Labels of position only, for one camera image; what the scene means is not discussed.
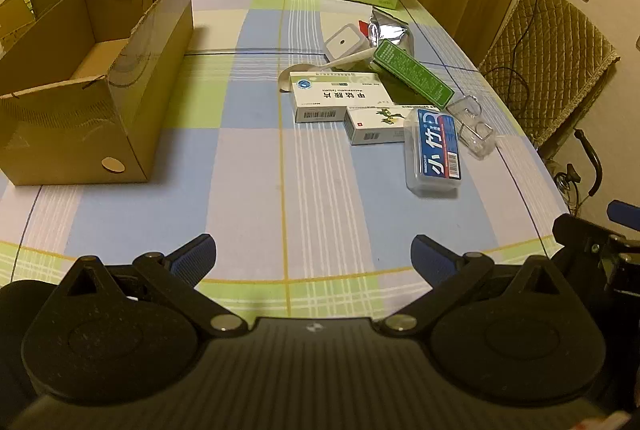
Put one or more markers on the long brown cardboard box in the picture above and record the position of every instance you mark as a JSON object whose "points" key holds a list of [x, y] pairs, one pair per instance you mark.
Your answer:
{"points": [[75, 130]]}

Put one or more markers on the checked tablecloth desktop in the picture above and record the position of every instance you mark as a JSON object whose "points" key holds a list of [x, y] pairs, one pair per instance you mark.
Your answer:
{"points": [[250, 190]]}

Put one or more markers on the white plug charger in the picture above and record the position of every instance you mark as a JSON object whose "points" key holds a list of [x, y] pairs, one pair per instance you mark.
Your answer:
{"points": [[345, 43]]}

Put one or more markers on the white medicine box blue logo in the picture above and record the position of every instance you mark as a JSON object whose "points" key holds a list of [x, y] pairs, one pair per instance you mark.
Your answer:
{"points": [[335, 98]]}

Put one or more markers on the silver foil bag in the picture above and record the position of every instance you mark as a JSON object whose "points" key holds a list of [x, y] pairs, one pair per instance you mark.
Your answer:
{"points": [[390, 28]]}

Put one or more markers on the clear floss box blue label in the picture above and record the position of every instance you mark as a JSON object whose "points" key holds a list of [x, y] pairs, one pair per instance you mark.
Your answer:
{"points": [[435, 150]]}

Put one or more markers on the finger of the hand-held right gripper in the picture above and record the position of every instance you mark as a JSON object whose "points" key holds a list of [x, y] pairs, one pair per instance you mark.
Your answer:
{"points": [[625, 212], [575, 235]]}

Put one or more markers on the clear plastic case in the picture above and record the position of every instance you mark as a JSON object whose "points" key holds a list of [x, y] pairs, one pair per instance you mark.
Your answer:
{"points": [[472, 130]]}

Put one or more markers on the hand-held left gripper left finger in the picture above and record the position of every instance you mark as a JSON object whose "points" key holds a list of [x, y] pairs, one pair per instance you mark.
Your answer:
{"points": [[192, 260]]}

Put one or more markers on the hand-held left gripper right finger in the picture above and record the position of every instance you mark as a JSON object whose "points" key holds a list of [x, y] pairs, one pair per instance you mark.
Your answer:
{"points": [[430, 260]]}

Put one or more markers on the white plastic spoon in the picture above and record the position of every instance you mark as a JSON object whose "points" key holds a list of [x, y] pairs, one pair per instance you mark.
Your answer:
{"points": [[345, 59]]}

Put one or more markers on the green spray box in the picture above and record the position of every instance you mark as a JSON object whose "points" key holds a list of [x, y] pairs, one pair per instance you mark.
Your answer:
{"points": [[415, 73]]}

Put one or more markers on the white medicine box plant print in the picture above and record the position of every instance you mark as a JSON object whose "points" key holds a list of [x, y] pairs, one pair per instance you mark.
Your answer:
{"points": [[375, 125]]}

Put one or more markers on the black metal frame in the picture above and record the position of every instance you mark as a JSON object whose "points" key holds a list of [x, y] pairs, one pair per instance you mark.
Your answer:
{"points": [[590, 160]]}

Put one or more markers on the quilted chair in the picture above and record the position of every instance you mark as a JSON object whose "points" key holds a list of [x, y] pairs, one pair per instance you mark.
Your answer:
{"points": [[550, 60]]}

